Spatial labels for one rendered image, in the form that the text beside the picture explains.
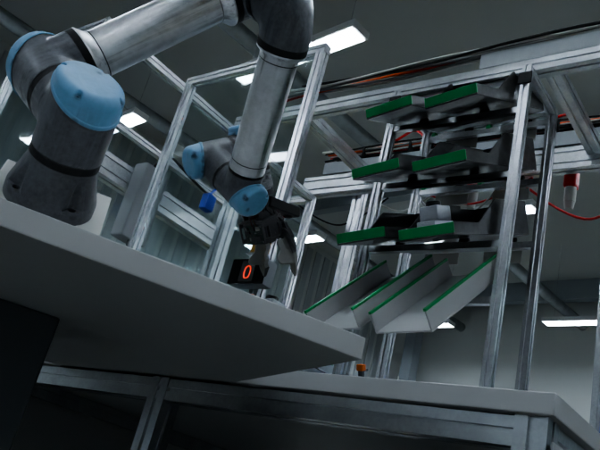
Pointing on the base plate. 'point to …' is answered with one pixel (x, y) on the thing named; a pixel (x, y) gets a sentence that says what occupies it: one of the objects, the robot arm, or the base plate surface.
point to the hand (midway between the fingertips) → (280, 270)
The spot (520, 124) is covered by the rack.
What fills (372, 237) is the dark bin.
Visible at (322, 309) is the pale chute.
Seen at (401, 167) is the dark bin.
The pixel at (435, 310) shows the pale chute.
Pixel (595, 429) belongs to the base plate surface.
